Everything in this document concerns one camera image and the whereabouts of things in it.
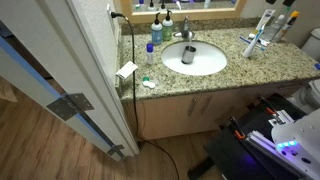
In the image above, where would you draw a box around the chrome faucet with handle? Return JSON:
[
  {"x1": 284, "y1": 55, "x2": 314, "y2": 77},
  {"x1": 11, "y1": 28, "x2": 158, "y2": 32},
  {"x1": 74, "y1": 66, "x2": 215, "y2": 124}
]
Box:
[{"x1": 173, "y1": 15, "x2": 196, "y2": 42}]

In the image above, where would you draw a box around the green white contact lens case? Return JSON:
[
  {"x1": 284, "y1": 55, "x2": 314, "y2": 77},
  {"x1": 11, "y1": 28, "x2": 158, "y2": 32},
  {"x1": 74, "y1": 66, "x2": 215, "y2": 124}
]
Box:
[{"x1": 141, "y1": 76, "x2": 157, "y2": 90}]

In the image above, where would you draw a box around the light wood vanity cabinet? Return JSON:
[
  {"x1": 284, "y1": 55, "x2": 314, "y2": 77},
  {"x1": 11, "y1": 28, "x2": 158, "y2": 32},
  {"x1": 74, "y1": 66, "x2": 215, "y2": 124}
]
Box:
[{"x1": 121, "y1": 78, "x2": 316, "y2": 141}]

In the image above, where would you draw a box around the small white bottle blue cap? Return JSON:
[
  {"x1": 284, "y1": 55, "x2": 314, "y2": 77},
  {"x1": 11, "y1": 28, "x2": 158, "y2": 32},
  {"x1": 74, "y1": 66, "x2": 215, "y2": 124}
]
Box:
[{"x1": 146, "y1": 42, "x2": 155, "y2": 66}]

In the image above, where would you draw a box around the white paper card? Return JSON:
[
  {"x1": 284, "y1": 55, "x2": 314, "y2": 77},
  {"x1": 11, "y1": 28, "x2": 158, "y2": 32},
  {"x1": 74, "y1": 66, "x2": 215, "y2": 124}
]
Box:
[{"x1": 115, "y1": 60, "x2": 139, "y2": 80}]

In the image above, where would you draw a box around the stainless steel cup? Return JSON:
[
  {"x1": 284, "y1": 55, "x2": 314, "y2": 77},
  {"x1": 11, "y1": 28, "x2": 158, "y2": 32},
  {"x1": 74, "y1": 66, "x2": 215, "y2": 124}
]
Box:
[{"x1": 181, "y1": 45, "x2": 197, "y2": 65}]

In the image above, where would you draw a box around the white oval sink basin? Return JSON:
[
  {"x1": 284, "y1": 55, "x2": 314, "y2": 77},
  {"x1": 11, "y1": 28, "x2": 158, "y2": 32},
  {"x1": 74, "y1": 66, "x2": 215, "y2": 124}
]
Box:
[{"x1": 161, "y1": 40, "x2": 229, "y2": 77}]

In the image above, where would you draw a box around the blue soap pump bottle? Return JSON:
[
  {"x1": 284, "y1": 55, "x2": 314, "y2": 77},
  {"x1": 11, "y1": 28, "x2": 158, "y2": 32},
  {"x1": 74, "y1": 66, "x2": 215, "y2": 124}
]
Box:
[{"x1": 151, "y1": 12, "x2": 164, "y2": 46}]

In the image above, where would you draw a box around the green soap pump bottle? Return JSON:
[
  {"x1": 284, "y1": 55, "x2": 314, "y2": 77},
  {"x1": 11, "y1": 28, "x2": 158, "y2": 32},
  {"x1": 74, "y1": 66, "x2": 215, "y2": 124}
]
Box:
[{"x1": 162, "y1": 9, "x2": 174, "y2": 42}]

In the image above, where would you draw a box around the small metal door hinge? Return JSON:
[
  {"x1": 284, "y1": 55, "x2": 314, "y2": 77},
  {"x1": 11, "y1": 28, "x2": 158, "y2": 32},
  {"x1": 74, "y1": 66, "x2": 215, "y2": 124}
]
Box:
[{"x1": 106, "y1": 143, "x2": 125, "y2": 158}]

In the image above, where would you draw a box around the wooden framed mirror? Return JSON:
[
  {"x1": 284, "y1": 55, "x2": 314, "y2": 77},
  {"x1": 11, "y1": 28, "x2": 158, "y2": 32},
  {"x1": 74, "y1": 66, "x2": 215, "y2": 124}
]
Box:
[{"x1": 119, "y1": 0, "x2": 248, "y2": 24}]

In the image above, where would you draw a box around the black clamp orange grip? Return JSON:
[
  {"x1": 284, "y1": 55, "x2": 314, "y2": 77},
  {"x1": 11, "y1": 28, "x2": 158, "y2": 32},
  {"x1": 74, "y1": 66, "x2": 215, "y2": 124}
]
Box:
[
  {"x1": 259, "y1": 96, "x2": 278, "y2": 116},
  {"x1": 229, "y1": 116, "x2": 247, "y2": 141}
]

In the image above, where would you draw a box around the black power plug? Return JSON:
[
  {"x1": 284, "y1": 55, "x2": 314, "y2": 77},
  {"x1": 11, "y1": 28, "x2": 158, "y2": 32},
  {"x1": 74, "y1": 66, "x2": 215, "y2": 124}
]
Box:
[{"x1": 110, "y1": 11, "x2": 127, "y2": 20}]

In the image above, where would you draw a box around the large metal door hinge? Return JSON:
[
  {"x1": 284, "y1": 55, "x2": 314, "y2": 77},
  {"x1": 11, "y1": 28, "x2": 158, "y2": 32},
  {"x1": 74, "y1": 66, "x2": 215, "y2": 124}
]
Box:
[{"x1": 46, "y1": 92, "x2": 96, "y2": 122}]

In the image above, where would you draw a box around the black robot cart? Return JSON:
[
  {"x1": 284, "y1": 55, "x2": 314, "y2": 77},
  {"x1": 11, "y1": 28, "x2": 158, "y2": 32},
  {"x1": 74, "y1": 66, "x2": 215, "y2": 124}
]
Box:
[{"x1": 186, "y1": 92, "x2": 309, "y2": 180}]

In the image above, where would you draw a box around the blue manual toothbrush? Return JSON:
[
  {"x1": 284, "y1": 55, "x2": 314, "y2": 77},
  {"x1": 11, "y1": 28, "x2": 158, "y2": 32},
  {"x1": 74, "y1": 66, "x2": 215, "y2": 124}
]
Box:
[{"x1": 238, "y1": 35, "x2": 268, "y2": 52}]

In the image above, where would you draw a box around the white electric toothbrush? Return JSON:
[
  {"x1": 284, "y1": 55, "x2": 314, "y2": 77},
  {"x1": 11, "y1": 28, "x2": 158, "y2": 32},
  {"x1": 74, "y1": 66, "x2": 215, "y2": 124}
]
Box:
[{"x1": 242, "y1": 24, "x2": 266, "y2": 59}]

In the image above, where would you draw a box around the red white small tube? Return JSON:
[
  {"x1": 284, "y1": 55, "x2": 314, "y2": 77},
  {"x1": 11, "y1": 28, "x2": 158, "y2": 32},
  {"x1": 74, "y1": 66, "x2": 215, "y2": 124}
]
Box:
[{"x1": 258, "y1": 37, "x2": 273, "y2": 47}]

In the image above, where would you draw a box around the white door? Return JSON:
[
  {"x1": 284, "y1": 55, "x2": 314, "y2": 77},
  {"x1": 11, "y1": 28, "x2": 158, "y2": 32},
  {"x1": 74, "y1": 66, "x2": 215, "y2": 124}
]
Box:
[{"x1": 0, "y1": 0, "x2": 141, "y2": 163}]

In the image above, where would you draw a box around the white blue toothpaste tube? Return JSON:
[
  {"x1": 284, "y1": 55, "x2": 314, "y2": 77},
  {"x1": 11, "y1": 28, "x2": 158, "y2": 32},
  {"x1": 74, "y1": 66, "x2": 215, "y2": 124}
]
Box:
[{"x1": 254, "y1": 8, "x2": 277, "y2": 36}]

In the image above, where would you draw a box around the toothbrush holder with brushes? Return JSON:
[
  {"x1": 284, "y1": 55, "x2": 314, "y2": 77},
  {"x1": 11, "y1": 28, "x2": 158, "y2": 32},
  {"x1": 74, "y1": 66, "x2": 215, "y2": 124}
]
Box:
[{"x1": 263, "y1": 0, "x2": 296, "y2": 43}]

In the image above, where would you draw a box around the bottle with orange cap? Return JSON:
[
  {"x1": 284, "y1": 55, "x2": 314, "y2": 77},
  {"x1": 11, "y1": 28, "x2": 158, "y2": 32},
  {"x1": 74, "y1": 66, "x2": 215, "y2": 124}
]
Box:
[{"x1": 275, "y1": 10, "x2": 301, "y2": 43}]

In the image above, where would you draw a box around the white toilet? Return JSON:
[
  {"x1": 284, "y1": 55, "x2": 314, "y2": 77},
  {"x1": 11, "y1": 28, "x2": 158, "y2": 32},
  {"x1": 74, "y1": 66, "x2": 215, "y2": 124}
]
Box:
[{"x1": 287, "y1": 27, "x2": 320, "y2": 115}]

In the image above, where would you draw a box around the black power cable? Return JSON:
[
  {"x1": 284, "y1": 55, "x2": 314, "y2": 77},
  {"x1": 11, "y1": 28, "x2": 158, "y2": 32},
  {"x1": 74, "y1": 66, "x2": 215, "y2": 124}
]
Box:
[{"x1": 122, "y1": 15, "x2": 181, "y2": 180}]

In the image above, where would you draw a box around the metal cabinet handle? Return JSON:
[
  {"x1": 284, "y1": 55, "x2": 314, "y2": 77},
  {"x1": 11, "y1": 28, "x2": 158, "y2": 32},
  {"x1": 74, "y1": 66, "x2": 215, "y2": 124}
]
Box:
[
  {"x1": 199, "y1": 96, "x2": 214, "y2": 116},
  {"x1": 187, "y1": 97, "x2": 199, "y2": 118}
]

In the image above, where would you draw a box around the white wall outlet plate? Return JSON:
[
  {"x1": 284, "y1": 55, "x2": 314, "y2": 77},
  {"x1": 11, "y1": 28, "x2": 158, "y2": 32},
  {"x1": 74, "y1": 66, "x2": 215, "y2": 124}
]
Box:
[{"x1": 106, "y1": 3, "x2": 116, "y2": 35}]

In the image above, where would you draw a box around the aluminium rail profile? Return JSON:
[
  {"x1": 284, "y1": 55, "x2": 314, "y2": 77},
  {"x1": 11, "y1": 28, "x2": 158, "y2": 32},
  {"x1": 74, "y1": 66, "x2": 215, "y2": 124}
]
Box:
[{"x1": 245, "y1": 130, "x2": 309, "y2": 179}]

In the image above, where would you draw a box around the silver metal bracket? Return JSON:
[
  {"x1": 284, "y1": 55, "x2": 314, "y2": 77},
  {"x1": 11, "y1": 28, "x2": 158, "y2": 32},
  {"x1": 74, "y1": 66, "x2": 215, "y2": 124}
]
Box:
[{"x1": 267, "y1": 109, "x2": 295, "y2": 128}]

